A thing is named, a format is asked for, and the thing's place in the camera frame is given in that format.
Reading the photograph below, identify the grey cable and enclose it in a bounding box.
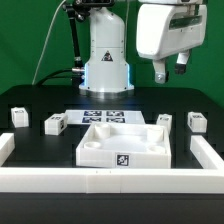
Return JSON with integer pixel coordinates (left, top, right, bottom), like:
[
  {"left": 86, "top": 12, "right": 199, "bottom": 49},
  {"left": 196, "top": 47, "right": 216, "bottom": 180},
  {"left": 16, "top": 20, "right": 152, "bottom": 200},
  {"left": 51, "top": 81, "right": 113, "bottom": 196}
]
[{"left": 31, "top": 0, "right": 68, "bottom": 86}]

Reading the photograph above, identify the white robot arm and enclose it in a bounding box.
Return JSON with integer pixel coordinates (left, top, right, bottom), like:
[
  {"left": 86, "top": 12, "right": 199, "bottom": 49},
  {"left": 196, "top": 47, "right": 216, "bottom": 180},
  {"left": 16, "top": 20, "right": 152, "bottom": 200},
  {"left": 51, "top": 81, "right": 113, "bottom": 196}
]
[{"left": 79, "top": 0, "right": 207, "bottom": 99}]

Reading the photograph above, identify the white square tabletop part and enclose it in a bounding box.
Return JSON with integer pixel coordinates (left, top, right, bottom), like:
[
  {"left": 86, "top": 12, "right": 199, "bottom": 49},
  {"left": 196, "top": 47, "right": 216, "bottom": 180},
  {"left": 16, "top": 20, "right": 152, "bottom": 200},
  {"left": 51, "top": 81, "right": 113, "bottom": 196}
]
[{"left": 76, "top": 122, "right": 171, "bottom": 169}]

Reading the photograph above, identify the black cable bundle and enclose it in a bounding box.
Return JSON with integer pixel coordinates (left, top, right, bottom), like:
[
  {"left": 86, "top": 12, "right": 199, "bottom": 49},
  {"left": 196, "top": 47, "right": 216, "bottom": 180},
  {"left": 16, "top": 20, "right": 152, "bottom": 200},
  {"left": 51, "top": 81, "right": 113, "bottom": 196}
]
[{"left": 34, "top": 68, "right": 83, "bottom": 87}]

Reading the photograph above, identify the white sheet with markers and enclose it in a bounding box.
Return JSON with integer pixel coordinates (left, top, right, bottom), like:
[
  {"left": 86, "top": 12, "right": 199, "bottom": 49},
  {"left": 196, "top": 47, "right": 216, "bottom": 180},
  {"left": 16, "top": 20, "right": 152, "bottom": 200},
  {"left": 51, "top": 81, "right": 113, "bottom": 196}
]
[{"left": 65, "top": 110, "right": 145, "bottom": 125}]

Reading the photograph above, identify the white U-shaped fence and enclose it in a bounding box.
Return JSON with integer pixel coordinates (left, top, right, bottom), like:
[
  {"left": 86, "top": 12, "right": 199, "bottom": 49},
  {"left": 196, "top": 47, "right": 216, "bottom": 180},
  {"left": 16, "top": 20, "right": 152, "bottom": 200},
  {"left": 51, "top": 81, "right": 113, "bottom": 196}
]
[{"left": 0, "top": 133, "right": 224, "bottom": 194}]

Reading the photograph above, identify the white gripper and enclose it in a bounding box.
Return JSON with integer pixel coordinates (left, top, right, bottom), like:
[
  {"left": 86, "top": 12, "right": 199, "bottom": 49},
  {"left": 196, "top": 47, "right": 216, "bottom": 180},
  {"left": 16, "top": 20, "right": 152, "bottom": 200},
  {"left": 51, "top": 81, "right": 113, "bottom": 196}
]
[{"left": 136, "top": 4, "right": 207, "bottom": 84}]

